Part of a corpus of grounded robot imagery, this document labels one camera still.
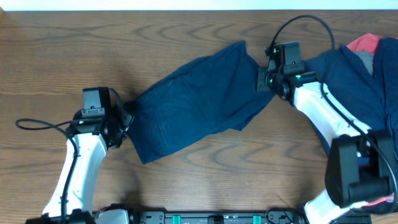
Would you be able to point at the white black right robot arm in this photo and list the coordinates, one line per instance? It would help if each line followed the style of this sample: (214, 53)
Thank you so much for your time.
(360, 173)

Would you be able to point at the navy blue clothes pile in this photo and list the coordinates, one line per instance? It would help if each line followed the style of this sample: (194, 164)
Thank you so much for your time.
(351, 84)

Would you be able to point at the red garment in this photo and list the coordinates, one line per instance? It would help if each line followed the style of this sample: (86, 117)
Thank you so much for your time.
(385, 71)

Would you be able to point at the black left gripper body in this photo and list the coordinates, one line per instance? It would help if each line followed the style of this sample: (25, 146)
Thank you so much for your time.
(122, 122)

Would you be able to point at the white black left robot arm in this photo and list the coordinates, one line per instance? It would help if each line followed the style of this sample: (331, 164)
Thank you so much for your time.
(89, 136)

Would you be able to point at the grey garment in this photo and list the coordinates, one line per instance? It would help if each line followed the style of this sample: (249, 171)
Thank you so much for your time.
(367, 59)

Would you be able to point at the navy blue shorts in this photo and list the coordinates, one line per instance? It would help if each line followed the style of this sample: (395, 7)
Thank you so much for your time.
(205, 96)

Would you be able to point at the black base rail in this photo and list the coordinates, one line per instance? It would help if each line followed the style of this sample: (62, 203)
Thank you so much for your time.
(217, 217)

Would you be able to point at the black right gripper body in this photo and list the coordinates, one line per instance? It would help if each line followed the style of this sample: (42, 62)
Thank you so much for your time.
(272, 79)

